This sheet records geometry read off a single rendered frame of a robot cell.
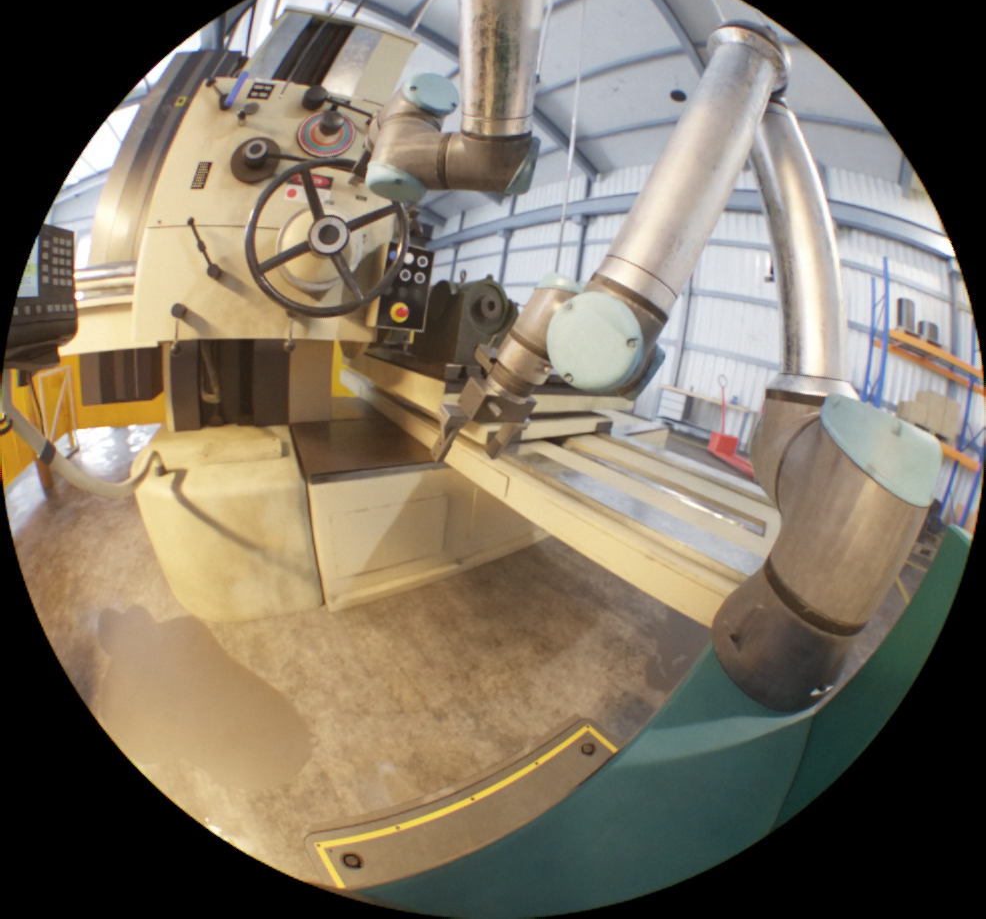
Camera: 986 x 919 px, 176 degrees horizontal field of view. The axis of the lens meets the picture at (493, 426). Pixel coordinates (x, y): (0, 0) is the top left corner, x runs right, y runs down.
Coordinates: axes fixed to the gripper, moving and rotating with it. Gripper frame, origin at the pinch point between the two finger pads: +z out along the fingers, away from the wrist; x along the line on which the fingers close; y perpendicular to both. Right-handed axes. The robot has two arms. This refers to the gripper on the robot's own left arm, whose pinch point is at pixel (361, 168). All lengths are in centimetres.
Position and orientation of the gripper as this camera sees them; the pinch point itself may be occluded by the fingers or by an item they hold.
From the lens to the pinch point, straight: 82.1
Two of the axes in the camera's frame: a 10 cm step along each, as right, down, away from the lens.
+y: -7.2, -1.3, -6.8
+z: -6.3, -2.9, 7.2
